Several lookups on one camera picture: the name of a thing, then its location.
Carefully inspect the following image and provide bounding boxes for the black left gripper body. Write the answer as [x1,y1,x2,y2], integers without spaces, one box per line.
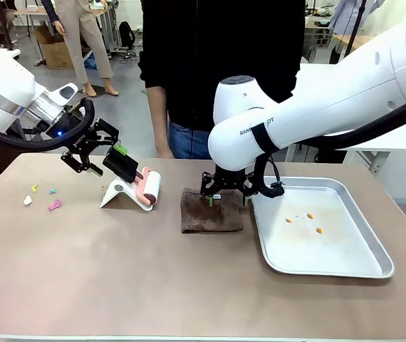
[45,101,100,155]

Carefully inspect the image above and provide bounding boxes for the person's black sweater torso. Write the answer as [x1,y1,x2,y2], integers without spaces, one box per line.
[138,0,306,133]

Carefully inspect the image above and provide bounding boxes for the black backpack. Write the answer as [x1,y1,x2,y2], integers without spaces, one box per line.
[118,21,137,51]

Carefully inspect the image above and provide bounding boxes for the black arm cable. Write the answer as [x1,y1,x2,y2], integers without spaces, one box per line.
[0,97,96,152]
[251,91,406,199]

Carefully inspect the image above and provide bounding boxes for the blue bag on floor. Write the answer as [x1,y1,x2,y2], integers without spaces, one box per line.
[83,53,100,71]

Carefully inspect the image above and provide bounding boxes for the black tripod pole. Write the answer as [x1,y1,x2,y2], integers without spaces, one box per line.
[340,0,367,61]

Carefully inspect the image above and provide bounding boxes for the silver metal tray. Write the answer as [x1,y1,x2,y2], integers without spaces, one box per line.
[251,176,395,279]

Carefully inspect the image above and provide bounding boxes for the brown cloth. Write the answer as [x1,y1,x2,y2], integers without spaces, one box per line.
[180,187,246,234]

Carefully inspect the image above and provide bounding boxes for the person's right hand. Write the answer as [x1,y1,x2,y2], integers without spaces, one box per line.
[155,140,175,160]

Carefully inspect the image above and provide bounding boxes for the blue jeans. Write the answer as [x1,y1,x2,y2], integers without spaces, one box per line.
[167,120,212,160]

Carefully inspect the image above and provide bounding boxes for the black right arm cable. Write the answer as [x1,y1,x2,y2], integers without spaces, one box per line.
[251,91,406,199]

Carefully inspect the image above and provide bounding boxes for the person's right forearm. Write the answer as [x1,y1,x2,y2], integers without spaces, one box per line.
[147,84,171,147]

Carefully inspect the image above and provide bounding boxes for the white folded stand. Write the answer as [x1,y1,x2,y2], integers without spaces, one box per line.
[99,175,158,212]

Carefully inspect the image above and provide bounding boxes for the person in light shirt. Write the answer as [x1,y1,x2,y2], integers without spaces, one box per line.
[329,0,370,36]

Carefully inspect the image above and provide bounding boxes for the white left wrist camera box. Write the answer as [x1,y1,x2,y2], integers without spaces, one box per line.
[45,82,80,108]

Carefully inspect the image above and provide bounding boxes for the mannequin in beige trousers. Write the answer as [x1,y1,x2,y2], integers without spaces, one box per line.
[41,0,120,98]

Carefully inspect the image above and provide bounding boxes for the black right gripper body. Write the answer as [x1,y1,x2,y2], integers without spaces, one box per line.
[214,164,257,193]

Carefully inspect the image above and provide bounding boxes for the pink white lint roller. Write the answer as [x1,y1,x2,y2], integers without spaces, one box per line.
[131,166,163,208]

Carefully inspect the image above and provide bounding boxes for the wooden workbench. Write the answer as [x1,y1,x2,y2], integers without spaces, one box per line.
[332,33,370,54]

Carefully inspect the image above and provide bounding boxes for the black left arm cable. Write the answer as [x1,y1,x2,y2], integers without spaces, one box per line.
[0,97,96,152]

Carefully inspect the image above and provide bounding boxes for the brown cardboard box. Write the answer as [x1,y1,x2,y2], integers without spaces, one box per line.
[33,25,76,71]

